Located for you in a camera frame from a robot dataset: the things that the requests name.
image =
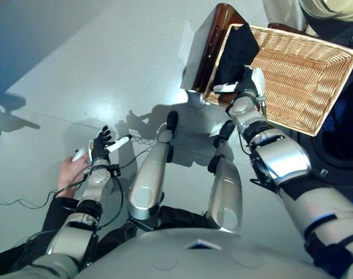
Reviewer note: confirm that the white handheld controller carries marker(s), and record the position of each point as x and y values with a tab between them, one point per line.
78	155

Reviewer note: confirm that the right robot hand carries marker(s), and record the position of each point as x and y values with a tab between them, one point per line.
247	84

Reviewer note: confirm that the silver robot leg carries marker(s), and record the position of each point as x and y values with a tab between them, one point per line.
226	197
150	180

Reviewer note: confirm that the right silver robot leg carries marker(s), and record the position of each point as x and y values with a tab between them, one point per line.
226	197

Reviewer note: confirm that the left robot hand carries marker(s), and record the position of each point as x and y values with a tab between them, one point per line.
99	148

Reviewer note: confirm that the brown glossy side table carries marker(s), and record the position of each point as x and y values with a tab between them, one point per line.
205	52

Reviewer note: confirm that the round glass washing machine door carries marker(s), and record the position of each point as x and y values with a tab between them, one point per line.
324	11

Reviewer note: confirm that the silver robot torso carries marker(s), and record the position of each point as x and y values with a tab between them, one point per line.
194	258

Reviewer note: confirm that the person left forearm black sleeve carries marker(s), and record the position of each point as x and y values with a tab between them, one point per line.
51	215

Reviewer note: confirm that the wicker laundry basket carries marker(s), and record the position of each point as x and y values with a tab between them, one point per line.
304	81

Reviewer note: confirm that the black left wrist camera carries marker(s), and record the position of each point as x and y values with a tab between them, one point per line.
114	170

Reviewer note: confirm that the person left hand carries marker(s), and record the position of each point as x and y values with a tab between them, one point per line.
72	174

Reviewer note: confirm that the left silver robot leg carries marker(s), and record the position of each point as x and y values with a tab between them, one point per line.
150	180

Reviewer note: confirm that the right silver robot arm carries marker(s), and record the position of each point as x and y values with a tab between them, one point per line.
281	162

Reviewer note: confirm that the black cloth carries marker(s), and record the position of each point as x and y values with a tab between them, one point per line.
237	55

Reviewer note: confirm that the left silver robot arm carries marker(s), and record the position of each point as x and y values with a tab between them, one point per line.
75	232

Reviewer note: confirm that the grey front-load washing machine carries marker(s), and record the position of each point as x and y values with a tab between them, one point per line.
339	151

